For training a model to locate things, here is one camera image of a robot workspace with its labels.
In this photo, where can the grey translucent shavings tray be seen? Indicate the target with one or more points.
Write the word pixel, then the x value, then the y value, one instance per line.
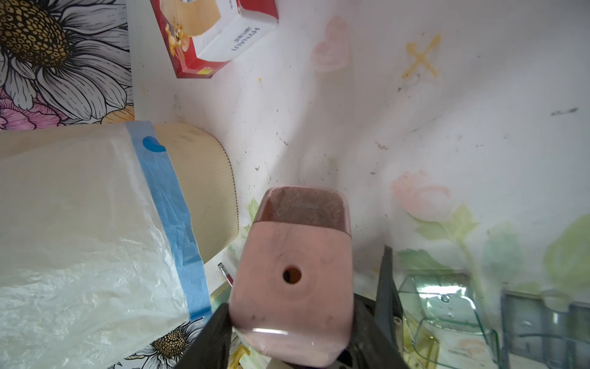
pixel 544 332

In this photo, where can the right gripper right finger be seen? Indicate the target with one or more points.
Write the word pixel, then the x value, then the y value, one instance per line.
pixel 369 346

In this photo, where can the red white bandage box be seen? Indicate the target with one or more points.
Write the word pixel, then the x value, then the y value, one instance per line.
pixel 203 36

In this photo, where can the pink translucent shavings tray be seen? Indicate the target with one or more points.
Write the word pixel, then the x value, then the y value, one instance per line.
pixel 317 207

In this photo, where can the pink pencil sharpener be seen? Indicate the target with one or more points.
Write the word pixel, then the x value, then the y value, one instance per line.
pixel 292 297

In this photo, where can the white lined trash bin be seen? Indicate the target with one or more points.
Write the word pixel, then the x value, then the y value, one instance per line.
pixel 105 232

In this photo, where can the clear teal shavings tray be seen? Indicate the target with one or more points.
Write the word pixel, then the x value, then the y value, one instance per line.
pixel 445 324

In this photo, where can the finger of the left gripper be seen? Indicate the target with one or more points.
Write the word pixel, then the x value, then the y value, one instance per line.
pixel 388 312

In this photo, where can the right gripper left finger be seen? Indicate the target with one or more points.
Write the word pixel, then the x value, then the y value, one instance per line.
pixel 211 348

